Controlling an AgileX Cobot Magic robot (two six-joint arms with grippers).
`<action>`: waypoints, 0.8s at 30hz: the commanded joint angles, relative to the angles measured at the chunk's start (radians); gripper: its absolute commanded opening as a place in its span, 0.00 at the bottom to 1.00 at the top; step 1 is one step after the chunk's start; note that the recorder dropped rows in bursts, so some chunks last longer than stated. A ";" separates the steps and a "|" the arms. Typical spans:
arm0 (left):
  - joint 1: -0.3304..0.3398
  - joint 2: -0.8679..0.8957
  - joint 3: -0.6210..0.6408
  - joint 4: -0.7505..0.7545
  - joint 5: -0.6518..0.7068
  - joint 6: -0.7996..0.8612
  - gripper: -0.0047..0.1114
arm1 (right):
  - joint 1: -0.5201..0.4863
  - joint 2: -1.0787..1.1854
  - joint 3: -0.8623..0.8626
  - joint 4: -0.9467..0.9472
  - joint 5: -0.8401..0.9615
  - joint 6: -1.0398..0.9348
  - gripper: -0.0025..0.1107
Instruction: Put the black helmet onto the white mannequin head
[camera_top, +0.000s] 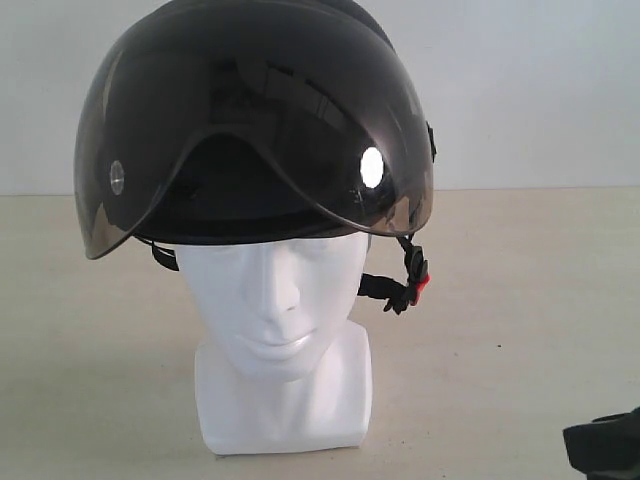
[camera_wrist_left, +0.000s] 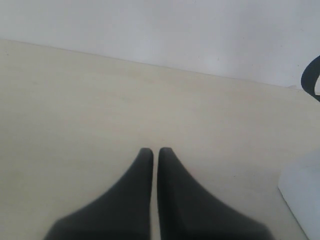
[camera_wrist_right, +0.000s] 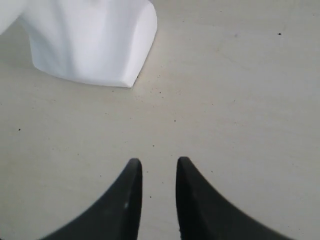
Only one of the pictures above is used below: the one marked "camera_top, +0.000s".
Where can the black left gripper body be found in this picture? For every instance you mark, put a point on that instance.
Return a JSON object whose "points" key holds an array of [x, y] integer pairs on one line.
{"points": [[606, 447]]}

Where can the black helmet with tinted visor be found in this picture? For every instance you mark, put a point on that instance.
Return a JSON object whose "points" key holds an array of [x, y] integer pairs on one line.
{"points": [[243, 122]]}

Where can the white mannequin head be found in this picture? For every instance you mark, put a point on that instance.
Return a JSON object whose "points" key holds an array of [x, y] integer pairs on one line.
{"points": [[282, 367]]}

